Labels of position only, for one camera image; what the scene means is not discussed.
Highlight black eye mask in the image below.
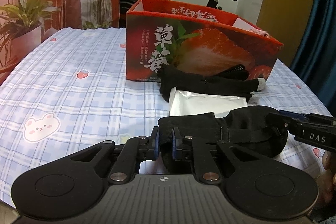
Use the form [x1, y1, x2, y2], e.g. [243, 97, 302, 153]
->
[158, 105, 288, 174]

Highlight black glove grey tip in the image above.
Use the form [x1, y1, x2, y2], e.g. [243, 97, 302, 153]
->
[157, 65, 266, 102]

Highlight pink knitted cloth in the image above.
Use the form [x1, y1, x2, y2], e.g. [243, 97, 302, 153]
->
[247, 27, 269, 38]

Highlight person's right hand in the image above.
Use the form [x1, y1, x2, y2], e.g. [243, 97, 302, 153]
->
[314, 151, 335, 209]

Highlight blue curtain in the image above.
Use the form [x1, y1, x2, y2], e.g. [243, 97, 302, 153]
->
[290, 0, 335, 116]

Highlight plaid strawberry tablecloth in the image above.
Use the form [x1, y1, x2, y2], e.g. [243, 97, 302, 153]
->
[1, 28, 330, 206]

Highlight red strawberry cardboard box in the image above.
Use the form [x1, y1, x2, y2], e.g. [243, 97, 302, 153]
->
[126, 0, 283, 82]

